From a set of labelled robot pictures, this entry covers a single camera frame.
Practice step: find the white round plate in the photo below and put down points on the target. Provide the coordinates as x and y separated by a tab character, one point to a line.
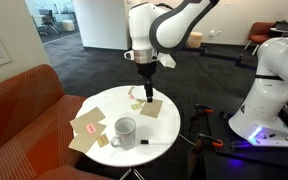
139	92

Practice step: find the white ceramic mug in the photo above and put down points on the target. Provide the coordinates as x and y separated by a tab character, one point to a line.
126	136

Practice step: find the orange patterned sofa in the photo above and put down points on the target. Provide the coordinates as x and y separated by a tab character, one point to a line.
20	126

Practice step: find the beige round ottoman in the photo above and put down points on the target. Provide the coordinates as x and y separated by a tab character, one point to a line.
196	39

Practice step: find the small red packet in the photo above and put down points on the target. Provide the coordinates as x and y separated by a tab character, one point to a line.
131	96

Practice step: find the pink sticky note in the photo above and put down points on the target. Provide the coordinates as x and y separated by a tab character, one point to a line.
90	128

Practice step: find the brown paper sheet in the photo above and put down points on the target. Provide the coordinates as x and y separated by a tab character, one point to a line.
131	90
82	141
87	116
151	110

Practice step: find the white side table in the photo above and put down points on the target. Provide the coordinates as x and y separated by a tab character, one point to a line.
280	30

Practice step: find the red lounge chair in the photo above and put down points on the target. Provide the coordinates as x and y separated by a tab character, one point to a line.
260	33

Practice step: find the small green packet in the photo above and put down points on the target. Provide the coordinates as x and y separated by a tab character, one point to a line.
136	106

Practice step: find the chrome table legs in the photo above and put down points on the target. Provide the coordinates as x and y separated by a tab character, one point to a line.
132	173

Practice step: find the grey office chair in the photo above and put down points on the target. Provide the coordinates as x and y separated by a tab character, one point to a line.
49	21

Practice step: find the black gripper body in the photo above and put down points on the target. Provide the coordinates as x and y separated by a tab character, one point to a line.
146	70

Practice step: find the small tan card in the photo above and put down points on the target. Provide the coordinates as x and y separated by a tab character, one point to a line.
103	140

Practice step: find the long black mounting beam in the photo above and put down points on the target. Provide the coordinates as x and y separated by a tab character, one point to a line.
217	56

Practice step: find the white marker with black cap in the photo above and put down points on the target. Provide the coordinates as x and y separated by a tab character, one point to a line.
157	142

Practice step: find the white round stool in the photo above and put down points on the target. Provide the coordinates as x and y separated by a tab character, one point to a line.
68	25

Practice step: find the narrow tan paper strip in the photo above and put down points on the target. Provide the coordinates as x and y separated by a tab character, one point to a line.
140	100

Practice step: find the white wall socket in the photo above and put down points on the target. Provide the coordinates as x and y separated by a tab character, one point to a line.
215	33

